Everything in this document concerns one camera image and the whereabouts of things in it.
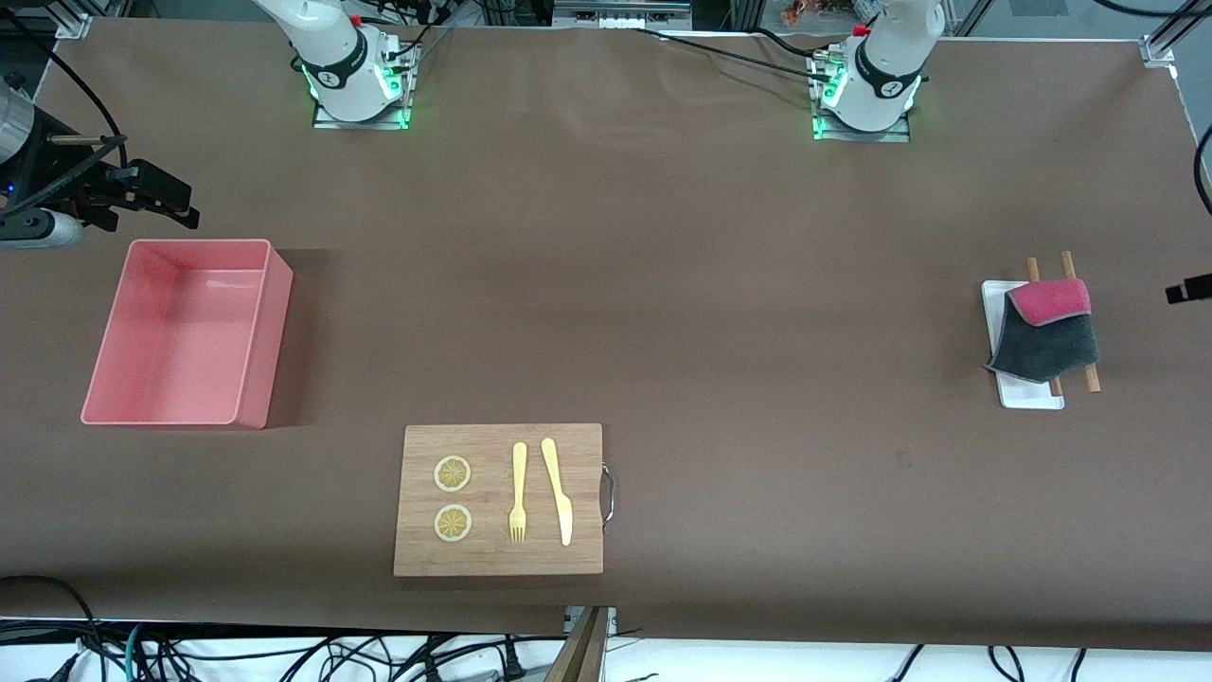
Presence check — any white rectangular tray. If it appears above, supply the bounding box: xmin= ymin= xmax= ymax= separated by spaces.
xmin=981 ymin=280 xmax=1065 ymax=410

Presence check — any pink and grey cloth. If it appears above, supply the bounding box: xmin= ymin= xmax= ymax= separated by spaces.
xmin=985 ymin=278 xmax=1101 ymax=384

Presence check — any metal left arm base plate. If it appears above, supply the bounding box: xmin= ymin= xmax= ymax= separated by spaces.
xmin=811 ymin=52 xmax=912 ymax=143

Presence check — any wooden cutting board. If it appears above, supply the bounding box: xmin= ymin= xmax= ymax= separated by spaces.
xmin=393 ymin=423 xmax=617 ymax=577

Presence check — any thick black floor cable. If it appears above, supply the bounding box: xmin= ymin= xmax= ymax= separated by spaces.
xmin=0 ymin=575 xmax=98 ymax=655

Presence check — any wooden plank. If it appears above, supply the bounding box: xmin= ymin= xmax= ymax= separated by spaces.
xmin=544 ymin=606 xmax=610 ymax=682

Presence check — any yellow plastic fork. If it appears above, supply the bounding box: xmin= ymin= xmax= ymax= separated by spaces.
xmin=508 ymin=441 xmax=528 ymax=545

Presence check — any yellow plastic knife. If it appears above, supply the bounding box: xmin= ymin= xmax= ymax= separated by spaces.
xmin=541 ymin=437 xmax=574 ymax=547

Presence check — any pink plastic bin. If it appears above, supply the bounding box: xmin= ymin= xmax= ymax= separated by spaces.
xmin=80 ymin=239 xmax=294 ymax=430

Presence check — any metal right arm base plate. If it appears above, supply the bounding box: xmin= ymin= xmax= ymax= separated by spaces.
xmin=312 ymin=38 xmax=415 ymax=131

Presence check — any black cable on table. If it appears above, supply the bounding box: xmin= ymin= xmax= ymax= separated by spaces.
xmin=634 ymin=27 xmax=839 ymax=75

